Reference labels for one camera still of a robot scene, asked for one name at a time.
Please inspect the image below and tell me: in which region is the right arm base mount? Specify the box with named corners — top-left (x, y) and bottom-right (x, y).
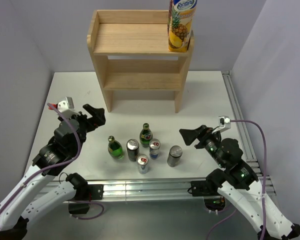
top-left (187, 180), bottom-right (226, 214)

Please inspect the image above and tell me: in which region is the pineapple juice carton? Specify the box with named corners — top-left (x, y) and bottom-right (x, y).
top-left (167, 0), bottom-right (198, 53)

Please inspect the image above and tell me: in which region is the silver energy drink can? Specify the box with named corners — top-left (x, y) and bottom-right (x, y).
top-left (136, 154), bottom-right (149, 174)

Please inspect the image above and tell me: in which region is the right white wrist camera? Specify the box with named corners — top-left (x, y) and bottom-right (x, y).
top-left (212, 116), bottom-right (231, 134)

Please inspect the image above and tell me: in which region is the black beverage can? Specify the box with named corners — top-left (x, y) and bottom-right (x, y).
top-left (126, 139), bottom-right (140, 162)

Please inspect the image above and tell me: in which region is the wooden two-tier shelf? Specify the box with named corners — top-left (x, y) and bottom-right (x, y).
top-left (86, 9), bottom-right (195, 113)

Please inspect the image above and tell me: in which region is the green bottle red label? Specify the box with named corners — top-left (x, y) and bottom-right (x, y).
top-left (139, 123), bottom-right (153, 148)

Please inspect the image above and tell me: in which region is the aluminium front rail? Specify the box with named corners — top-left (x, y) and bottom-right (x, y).
top-left (37, 178), bottom-right (277, 203)

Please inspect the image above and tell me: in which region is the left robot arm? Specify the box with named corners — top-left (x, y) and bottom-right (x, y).
top-left (0, 103), bottom-right (106, 240)

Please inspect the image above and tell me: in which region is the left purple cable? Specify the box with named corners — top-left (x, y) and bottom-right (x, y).
top-left (0, 102), bottom-right (106, 221)

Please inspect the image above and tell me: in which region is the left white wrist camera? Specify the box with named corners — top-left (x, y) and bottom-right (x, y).
top-left (48, 96), bottom-right (79, 119)

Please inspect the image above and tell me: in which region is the green Perrier glass bottle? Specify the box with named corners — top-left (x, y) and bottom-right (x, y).
top-left (107, 135), bottom-right (124, 160)

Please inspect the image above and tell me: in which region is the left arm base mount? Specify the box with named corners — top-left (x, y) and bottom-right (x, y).
top-left (68, 184), bottom-right (104, 216)

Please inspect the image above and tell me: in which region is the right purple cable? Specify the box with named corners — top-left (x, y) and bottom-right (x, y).
top-left (204, 119), bottom-right (268, 240)

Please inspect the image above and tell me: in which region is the aluminium side rail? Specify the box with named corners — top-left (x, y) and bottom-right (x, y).
top-left (221, 71), bottom-right (263, 177)

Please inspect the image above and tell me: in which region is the dark black yellow can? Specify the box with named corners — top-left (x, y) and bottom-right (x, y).
top-left (167, 145), bottom-right (183, 167)

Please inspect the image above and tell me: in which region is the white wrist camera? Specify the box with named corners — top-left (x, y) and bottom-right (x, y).
top-left (212, 116), bottom-right (231, 134)
top-left (48, 96), bottom-right (79, 119)

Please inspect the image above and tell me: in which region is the purple cable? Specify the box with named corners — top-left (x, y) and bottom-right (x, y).
top-left (204, 119), bottom-right (268, 240)
top-left (0, 102), bottom-right (106, 221)

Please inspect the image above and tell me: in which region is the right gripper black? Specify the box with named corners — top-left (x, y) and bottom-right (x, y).
top-left (178, 124), bottom-right (226, 168)

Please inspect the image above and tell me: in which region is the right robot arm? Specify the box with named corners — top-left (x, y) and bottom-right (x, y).
top-left (179, 125), bottom-right (300, 240)

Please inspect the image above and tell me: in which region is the blue silver energy can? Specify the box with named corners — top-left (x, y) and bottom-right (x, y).
top-left (149, 138), bottom-right (161, 159)

